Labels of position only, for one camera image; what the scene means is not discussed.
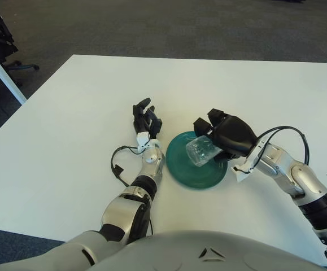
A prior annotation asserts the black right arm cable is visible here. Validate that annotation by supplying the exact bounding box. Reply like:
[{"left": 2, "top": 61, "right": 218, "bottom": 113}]
[{"left": 255, "top": 126, "right": 310, "bottom": 167}]

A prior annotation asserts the grey robot torso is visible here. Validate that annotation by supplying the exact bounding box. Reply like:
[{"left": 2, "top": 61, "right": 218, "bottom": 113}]
[{"left": 89, "top": 230, "right": 327, "bottom": 271}]

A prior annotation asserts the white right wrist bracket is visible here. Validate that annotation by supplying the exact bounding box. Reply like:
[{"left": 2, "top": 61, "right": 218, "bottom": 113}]
[{"left": 230, "top": 160, "right": 254, "bottom": 182}]

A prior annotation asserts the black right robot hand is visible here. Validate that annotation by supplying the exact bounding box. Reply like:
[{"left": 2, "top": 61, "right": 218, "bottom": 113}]
[{"left": 192, "top": 108, "right": 259, "bottom": 161}]

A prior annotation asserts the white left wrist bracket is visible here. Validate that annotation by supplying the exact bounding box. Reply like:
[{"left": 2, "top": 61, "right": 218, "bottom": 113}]
[{"left": 136, "top": 131, "right": 152, "bottom": 150}]

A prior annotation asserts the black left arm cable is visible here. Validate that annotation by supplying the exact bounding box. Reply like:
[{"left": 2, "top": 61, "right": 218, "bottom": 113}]
[{"left": 111, "top": 145, "right": 154, "bottom": 235}]

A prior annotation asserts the white desk with leg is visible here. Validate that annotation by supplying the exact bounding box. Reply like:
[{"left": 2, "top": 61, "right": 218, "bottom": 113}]
[{"left": 0, "top": 41, "right": 28, "bottom": 105}]

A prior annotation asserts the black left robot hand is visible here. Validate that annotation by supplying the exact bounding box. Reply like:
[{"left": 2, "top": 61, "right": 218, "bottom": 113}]
[{"left": 132, "top": 98, "right": 163, "bottom": 141}]

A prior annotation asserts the green round plate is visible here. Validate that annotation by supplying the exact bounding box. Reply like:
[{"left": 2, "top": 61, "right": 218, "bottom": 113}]
[{"left": 165, "top": 130, "right": 228, "bottom": 190}]

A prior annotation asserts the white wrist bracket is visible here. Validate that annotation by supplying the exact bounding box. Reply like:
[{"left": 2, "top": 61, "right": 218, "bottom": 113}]
[
  {"left": 230, "top": 160, "right": 254, "bottom": 182},
  {"left": 136, "top": 131, "right": 152, "bottom": 150}
]

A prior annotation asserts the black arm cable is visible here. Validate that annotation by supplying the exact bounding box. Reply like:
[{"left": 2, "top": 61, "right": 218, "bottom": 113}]
[
  {"left": 255, "top": 126, "right": 310, "bottom": 167},
  {"left": 111, "top": 145, "right": 154, "bottom": 235}
]

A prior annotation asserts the clear plastic bottle blue cap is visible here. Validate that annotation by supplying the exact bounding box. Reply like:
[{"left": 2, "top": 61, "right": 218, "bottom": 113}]
[{"left": 185, "top": 135, "right": 223, "bottom": 168}]

